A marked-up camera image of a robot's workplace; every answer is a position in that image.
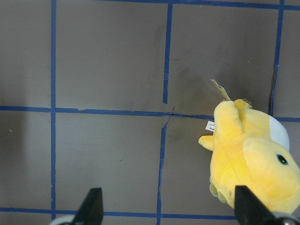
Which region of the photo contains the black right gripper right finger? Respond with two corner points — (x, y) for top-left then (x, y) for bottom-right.
(234, 186), (276, 225)

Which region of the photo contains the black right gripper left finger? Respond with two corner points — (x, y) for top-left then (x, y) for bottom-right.
(73, 187), (104, 225)

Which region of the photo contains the yellow plush dinosaur toy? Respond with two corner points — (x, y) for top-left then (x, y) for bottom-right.
(198, 86), (300, 214)

